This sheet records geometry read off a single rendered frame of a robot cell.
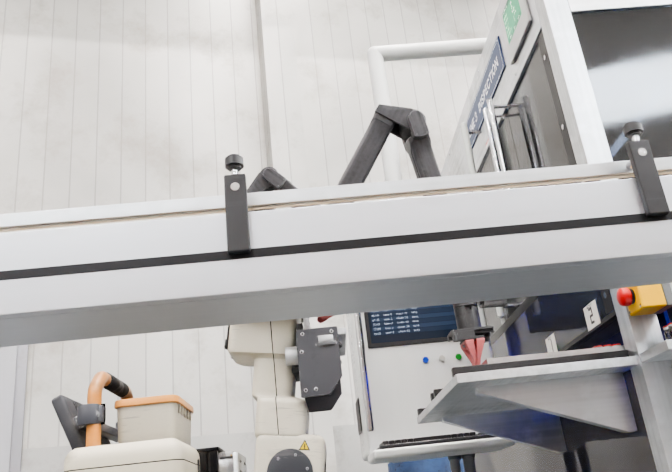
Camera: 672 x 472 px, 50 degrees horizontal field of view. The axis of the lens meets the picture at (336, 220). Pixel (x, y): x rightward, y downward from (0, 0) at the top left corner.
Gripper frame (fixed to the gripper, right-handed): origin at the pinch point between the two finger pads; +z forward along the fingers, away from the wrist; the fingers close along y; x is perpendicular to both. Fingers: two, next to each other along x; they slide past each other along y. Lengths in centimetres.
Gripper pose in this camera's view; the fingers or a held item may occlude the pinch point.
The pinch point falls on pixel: (477, 369)
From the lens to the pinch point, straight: 173.5
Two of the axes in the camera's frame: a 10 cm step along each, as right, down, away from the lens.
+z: 1.2, 9.2, -3.7
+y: 9.9, -1.0, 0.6
